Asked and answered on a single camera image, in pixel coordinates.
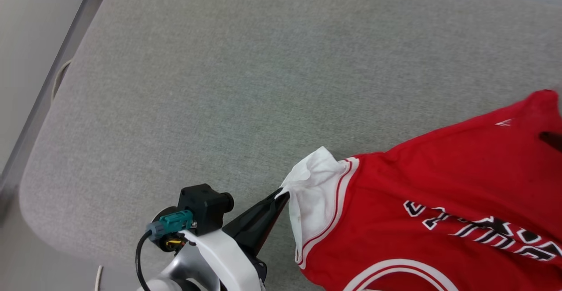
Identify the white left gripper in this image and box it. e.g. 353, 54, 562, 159
182, 188, 291, 291

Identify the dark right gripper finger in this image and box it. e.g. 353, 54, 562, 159
539, 131, 562, 152

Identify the red and white jersey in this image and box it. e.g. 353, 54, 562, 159
274, 89, 562, 291

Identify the teal left cable connector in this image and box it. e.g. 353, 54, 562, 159
146, 210, 195, 242

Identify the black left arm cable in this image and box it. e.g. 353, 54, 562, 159
135, 231, 152, 291

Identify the grey metal frame rail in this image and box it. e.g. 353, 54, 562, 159
0, 0, 117, 215

